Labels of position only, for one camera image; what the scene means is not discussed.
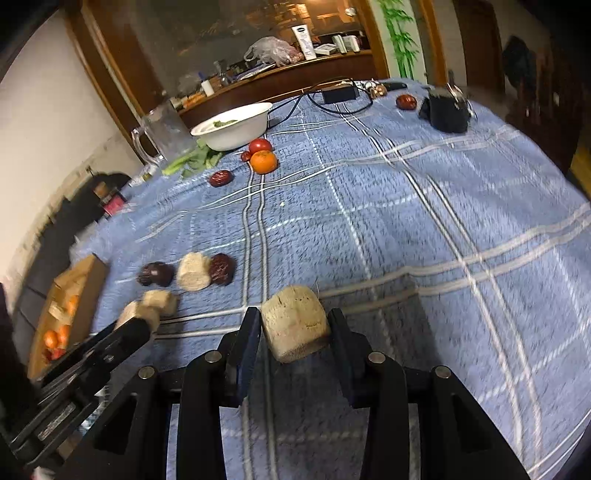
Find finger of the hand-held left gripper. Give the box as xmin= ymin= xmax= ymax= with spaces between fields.
xmin=44 ymin=318 xmax=154 ymax=386

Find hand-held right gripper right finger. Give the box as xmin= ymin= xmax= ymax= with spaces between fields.
xmin=326 ymin=308 xmax=532 ymax=480

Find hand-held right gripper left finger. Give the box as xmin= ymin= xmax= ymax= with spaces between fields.
xmin=55 ymin=306 xmax=262 ymax=480

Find brown sugarcane chunk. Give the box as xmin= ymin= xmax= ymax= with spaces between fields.
xmin=115 ymin=300 xmax=160 ymax=334

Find large pale sugarcane chunk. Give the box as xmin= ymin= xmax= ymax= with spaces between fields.
xmin=261 ymin=285 xmax=332 ymax=364

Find cardboard box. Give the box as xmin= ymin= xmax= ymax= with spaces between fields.
xmin=27 ymin=254 xmax=109 ymax=381

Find dark purple passion fruit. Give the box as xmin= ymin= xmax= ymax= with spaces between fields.
xmin=148 ymin=261 xmax=175 ymax=287

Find blue plaid tablecloth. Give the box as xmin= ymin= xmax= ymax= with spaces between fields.
xmin=69 ymin=78 xmax=591 ymax=480

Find red box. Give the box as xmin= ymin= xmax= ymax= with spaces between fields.
xmin=95 ymin=182 xmax=127 ymax=217

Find black sofa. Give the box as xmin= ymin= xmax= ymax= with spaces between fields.
xmin=14 ymin=172 xmax=134 ymax=333

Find green onion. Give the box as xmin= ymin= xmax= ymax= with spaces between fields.
xmin=161 ymin=154 xmax=192 ymax=176

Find leafy greens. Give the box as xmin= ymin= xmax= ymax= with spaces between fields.
xmin=182 ymin=141 xmax=225 ymax=172

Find clear plastic pitcher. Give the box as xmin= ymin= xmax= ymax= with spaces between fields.
xmin=131 ymin=99 xmax=197 ymax=167

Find white bowl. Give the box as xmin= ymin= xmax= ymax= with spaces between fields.
xmin=191 ymin=102 xmax=273 ymax=152

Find black power adapter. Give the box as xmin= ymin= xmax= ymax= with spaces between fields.
xmin=321 ymin=85 xmax=360 ymax=104

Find black pouch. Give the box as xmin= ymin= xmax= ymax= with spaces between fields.
xmin=418 ymin=85 xmax=472 ymax=134

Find wooden cabinet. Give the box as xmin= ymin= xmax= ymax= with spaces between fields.
xmin=65 ymin=0 xmax=448 ymax=153

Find plastic bag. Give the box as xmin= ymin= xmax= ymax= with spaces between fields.
xmin=243 ymin=36 xmax=301 ymax=66

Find small white box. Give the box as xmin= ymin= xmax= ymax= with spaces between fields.
xmin=332 ymin=34 xmax=363 ymax=54

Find white tube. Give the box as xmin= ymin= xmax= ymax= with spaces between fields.
xmin=291 ymin=24 xmax=317 ymax=62

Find dark bag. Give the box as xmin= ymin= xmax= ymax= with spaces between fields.
xmin=502 ymin=36 xmax=539 ymax=90

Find wooden door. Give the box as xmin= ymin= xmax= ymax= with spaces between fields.
xmin=455 ymin=0 xmax=504 ymax=93

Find black cable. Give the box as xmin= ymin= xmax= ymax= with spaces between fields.
xmin=265 ymin=76 xmax=375 ymax=130

